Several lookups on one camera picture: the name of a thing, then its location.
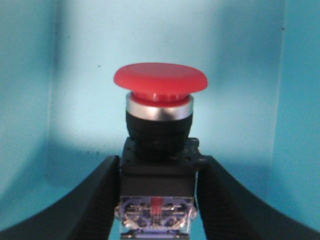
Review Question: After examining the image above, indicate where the teal plastic box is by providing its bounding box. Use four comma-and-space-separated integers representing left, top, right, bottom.
0, 0, 320, 230

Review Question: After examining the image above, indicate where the red push button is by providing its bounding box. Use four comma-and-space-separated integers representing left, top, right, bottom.
113, 62, 208, 240

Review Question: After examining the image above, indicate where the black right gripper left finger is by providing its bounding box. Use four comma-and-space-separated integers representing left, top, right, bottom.
0, 155, 120, 240

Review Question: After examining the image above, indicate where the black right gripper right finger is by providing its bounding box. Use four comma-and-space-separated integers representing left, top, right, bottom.
197, 156, 320, 240

